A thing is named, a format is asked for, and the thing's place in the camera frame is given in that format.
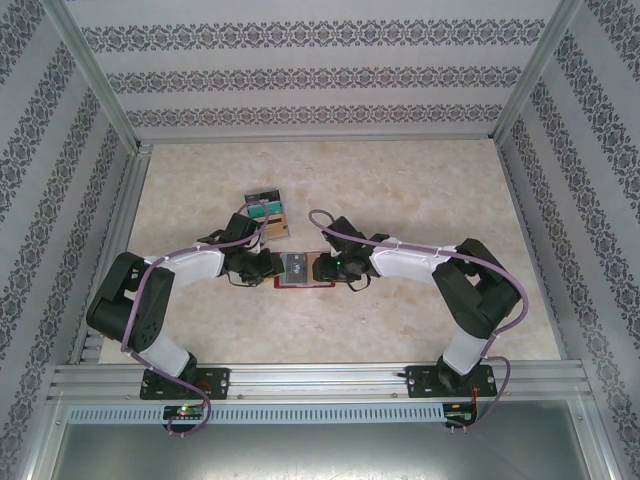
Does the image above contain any red leather card holder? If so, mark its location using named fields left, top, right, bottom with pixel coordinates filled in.
left=273, top=249, right=335, bottom=291

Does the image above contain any black VIP credit card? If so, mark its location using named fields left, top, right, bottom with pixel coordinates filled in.
left=280, top=252, right=314, bottom=286

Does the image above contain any gold card in stand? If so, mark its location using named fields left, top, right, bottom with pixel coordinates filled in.
left=259, top=214, right=290, bottom=240

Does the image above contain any teal card in stand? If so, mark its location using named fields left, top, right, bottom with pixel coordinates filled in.
left=248, top=201, right=284, bottom=221

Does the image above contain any left controller board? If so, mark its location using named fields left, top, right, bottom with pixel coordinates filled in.
left=163, top=404, right=207, bottom=425

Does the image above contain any controller board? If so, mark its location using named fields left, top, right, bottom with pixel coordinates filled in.
left=444, top=402, right=479, bottom=426
left=163, top=404, right=207, bottom=425

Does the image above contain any grey metal sheet panel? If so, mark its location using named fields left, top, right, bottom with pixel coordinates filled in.
left=29, top=399, right=616, bottom=480

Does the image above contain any right controller board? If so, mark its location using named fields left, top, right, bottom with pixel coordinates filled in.
left=444, top=402, right=479, bottom=426

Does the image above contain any aluminium mounting rail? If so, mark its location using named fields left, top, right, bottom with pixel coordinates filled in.
left=47, top=362, right=594, bottom=401

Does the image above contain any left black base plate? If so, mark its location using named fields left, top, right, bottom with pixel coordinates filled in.
left=139, top=367, right=232, bottom=401

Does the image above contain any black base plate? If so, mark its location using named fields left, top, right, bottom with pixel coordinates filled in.
left=405, top=364, right=499, bottom=399
left=139, top=367, right=232, bottom=401

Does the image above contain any silver aluminium frame beam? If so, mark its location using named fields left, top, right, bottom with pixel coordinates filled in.
left=137, top=127, right=496, bottom=146

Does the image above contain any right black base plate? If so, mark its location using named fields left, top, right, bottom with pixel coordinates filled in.
left=405, top=364, right=499, bottom=399

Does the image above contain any slotted grey cable duct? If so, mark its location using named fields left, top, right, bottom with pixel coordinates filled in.
left=67, top=403, right=446, bottom=425

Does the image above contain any silver aluminium side rail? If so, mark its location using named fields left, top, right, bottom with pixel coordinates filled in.
left=67, top=144, right=154, bottom=366

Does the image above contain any silver aluminium frame post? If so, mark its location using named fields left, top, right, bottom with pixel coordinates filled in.
left=490, top=0, right=599, bottom=144
left=42, top=0, right=154, bottom=154

